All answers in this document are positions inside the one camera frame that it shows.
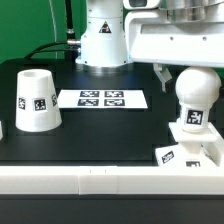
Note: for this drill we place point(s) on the white part at left edge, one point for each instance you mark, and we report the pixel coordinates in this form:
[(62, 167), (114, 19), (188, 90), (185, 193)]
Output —
[(1, 130)]

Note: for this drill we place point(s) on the white marker sheet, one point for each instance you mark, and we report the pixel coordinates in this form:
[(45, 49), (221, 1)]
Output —
[(103, 99)]

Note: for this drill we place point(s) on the white right fence wall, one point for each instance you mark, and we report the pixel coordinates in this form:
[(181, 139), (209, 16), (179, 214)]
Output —
[(216, 148)]

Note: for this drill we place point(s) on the white lamp base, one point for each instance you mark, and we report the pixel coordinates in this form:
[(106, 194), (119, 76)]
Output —
[(191, 149)]

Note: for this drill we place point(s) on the white lamp shade cone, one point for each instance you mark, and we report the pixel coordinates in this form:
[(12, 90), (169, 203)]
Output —
[(37, 108)]

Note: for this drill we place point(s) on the white fence wall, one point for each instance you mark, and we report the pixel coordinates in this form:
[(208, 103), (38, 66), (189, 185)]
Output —
[(92, 180), (216, 148)]

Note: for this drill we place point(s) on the white front fence wall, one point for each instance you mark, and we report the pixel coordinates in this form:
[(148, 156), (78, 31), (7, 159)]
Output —
[(92, 180)]

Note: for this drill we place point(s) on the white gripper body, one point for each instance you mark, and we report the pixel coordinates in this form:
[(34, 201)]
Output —
[(152, 38)]

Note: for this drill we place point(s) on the white lamp bulb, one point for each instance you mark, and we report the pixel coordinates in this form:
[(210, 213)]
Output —
[(197, 89)]

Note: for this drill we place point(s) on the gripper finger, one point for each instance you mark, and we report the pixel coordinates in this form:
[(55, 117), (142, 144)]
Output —
[(164, 76)]

